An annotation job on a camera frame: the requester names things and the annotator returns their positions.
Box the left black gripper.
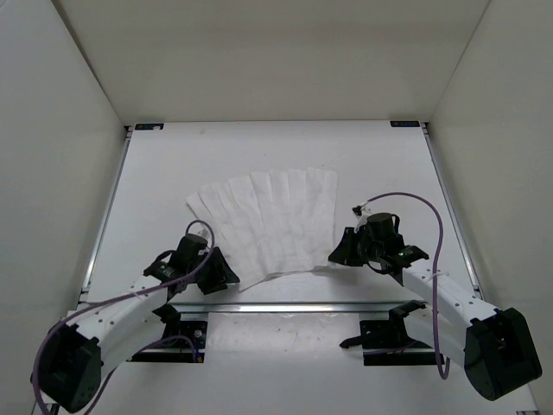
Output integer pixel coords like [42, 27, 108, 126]
[189, 245, 239, 294]

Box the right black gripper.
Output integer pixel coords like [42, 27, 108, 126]
[328, 227, 383, 267]

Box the white pleated skirt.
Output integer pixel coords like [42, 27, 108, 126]
[187, 168, 339, 292]

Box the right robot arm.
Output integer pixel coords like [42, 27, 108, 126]
[329, 207, 543, 401]

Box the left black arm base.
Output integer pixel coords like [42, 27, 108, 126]
[130, 304, 208, 364]

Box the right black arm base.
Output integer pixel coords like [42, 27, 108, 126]
[340, 300, 436, 367]

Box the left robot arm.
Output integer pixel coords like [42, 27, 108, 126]
[30, 233, 240, 413]

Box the right blue corner label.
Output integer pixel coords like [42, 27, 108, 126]
[390, 120, 420, 128]

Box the blue corner label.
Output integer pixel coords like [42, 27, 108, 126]
[390, 120, 420, 128]
[134, 123, 164, 131]

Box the left blue corner label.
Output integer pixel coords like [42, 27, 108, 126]
[134, 123, 164, 131]

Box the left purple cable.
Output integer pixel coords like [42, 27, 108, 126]
[30, 219, 217, 412]

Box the purple cable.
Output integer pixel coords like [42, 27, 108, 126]
[360, 192, 451, 381]
[30, 219, 217, 412]

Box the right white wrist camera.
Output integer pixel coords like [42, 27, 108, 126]
[352, 202, 373, 232]

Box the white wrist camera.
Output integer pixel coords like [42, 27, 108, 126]
[352, 202, 373, 232]
[194, 227, 212, 243]

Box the aluminium front table rail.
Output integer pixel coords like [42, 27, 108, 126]
[77, 300, 433, 315]

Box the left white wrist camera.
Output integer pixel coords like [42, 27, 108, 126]
[194, 227, 212, 243]

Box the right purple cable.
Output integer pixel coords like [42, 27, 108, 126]
[360, 192, 451, 381]

